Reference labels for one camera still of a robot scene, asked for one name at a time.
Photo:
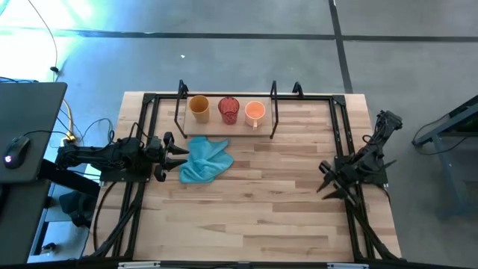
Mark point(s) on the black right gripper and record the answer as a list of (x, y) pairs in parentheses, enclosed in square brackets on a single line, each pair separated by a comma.
[(345, 175)]

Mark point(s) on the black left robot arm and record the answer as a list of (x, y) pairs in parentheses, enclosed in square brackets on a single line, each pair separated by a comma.
[(97, 155)]

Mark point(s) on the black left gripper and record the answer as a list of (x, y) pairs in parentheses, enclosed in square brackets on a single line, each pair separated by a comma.
[(155, 153)]

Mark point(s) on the black computer mouse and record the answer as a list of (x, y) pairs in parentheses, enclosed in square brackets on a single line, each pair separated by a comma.
[(16, 151)]

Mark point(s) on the yellow plastic cup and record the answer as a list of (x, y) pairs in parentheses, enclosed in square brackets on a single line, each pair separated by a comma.
[(199, 108)]

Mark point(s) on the black bag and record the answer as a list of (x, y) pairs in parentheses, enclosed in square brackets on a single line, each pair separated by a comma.
[(78, 207)]

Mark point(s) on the blue microfibre cloth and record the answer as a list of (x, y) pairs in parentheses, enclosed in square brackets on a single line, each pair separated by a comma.
[(205, 160)]

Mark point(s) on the large black desk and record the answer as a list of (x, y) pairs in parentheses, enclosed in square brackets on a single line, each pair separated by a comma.
[(33, 112)]

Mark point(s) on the orange transparent tumbler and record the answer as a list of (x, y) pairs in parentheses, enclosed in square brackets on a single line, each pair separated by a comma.
[(228, 110)]

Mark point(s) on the wooden shelf with black legs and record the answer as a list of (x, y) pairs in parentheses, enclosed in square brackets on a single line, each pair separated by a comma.
[(216, 129)]

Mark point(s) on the grey desk with metal legs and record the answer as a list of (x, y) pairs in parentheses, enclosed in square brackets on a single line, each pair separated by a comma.
[(444, 125)]

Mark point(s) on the white metal bracket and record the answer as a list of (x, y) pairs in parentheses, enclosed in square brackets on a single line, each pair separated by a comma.
[(347, 265), (138, 265)]

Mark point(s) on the black metal hook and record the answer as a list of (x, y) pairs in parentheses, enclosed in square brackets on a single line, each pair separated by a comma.
[(297, 89)]

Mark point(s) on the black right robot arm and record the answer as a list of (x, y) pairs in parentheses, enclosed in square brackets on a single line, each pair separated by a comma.
[(384, 130)]

